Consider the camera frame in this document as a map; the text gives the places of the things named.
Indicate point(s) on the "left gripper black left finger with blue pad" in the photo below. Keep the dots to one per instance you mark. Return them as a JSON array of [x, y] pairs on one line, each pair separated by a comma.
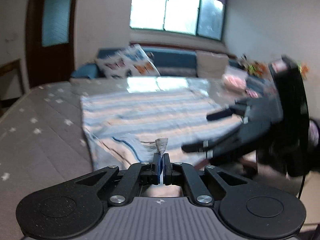
[[72, 208]]

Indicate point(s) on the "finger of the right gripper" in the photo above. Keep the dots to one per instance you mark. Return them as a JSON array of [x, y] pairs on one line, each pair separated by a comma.
[[224, 113], [213, 148]]

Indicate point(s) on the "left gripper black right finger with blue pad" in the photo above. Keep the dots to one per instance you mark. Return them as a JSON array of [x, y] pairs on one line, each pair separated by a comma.
[[243, 206]]

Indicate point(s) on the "blue striped knit garment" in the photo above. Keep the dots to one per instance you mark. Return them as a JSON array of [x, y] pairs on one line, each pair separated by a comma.
[[121, 128]]

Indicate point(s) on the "clear bag with pink item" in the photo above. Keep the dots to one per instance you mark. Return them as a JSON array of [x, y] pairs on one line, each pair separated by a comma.
[[235, 79]]

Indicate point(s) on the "orange plush toys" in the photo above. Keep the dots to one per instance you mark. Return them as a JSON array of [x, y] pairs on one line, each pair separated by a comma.
[[253, 68]]

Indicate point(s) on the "beige cushion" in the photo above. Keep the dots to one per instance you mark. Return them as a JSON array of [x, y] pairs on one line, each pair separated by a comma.
[[211, 65]]

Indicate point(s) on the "grey star-patterned table cover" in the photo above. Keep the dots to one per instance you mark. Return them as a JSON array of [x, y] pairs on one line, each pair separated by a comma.
[[42, 142]]

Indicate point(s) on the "blue sofa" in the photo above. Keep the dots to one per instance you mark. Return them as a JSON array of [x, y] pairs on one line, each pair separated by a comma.
[[168, 61]]

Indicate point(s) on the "green framed window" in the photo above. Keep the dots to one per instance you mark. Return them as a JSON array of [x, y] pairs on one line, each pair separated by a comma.
[[203, 18]]

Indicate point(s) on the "butterfly print pillow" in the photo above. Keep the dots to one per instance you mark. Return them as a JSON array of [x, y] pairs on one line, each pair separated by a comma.
[[128, 62]]

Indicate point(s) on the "dark wooden side table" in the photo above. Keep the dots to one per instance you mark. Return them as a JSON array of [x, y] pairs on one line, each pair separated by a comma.
[[12, 87]]

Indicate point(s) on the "dark wooden door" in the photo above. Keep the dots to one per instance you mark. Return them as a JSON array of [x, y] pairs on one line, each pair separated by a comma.
[[49, 41]]

